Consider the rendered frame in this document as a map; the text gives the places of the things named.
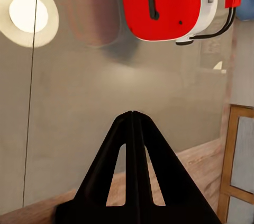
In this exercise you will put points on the radio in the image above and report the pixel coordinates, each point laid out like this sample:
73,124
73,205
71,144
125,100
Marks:
179,20

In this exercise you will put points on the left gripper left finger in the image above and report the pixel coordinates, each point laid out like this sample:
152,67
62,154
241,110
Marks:
89,204

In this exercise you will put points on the door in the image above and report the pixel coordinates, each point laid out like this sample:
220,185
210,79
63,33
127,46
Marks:
236,198

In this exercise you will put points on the coffee table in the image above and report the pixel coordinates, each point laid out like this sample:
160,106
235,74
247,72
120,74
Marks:
68,68

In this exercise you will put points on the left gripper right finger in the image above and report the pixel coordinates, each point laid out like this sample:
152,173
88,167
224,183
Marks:
185,204

